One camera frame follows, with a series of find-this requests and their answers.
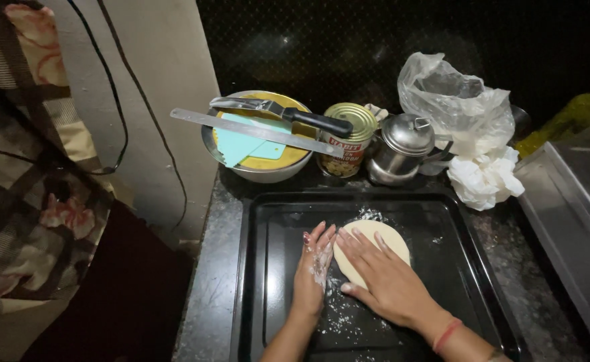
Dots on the person's right hand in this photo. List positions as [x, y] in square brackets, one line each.
[390, 286]

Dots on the person's left hand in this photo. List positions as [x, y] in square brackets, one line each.
[310, 281]

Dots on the round dough disc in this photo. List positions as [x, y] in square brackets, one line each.
[398, 246]

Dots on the scattered white flour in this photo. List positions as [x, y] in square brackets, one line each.
[342, 314]

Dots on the black baking tray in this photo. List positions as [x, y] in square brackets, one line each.
[456, 281]

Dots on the red wrist thread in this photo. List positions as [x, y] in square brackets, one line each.
[446, 335]

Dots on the steel mixing bowl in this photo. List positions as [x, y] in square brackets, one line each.
[262, 173]

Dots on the tin can with gold lid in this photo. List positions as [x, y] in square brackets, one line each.
[345, 158]

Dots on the yellow round plate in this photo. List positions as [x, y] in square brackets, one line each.
[295, 153]

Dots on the small steel kettle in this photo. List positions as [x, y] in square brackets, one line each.
[400, 151]

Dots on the crumpled white plastic bag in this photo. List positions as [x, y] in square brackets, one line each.
[483, 178]

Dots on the teal plastic dough scraper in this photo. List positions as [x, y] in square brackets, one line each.
[239, 146]

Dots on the long steel palette knife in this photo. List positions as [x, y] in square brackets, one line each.
[254, 130]

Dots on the small crumpled white paper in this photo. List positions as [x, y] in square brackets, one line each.
[377, 112]

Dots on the clear plastic bag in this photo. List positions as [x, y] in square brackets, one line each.
[456, 105]

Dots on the steel stove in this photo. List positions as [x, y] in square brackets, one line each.
[571, 201]

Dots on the yellow green plastic packet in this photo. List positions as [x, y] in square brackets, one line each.
[566, 120]

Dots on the checked floral curtain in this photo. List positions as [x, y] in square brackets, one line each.
[28, 191]

